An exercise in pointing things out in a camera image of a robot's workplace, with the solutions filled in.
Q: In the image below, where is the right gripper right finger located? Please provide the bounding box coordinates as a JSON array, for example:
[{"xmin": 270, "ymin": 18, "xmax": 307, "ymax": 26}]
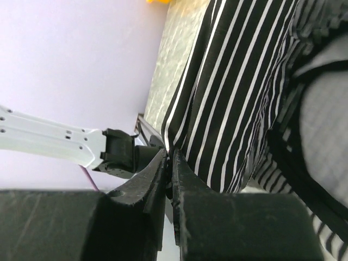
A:
[{"xmin": 172, "ymin": 150, "xmax": 324, "ymax": 260}]

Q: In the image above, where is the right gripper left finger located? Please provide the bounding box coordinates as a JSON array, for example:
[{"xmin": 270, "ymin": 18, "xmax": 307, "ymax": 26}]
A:
[{"xmin": 1, "ymin": 150, "xmax": 167, "ymax": 260}]

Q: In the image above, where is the black striped tank top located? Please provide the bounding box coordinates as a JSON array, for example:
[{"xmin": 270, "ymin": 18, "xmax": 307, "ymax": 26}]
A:
[{"xmin": 161, "ymin": 1, "xmax": 347, "ymax": 260}]

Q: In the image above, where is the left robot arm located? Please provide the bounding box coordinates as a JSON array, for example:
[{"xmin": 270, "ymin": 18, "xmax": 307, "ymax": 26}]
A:
[{"xmin": 1, "ymin": 106, "xmax": 160, "ymax": 179}]

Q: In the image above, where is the yellow plastic bin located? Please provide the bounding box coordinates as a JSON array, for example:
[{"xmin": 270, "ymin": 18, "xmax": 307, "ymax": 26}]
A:
[{"xmin": 146, "ymin": 0, "xmax": 172, "ymax": 4}]

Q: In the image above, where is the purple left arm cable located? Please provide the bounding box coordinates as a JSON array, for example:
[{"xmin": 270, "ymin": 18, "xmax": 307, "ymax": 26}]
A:
[{"xmin": 81, "ymin": 165, "xmax": 100, "ymax": 192}]

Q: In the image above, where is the aluminium extrusion rail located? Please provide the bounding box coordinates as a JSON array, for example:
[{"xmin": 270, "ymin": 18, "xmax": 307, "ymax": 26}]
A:
[{"xmin": 135, "ymin": 114, "xmax": 165, "ymax": 148}]

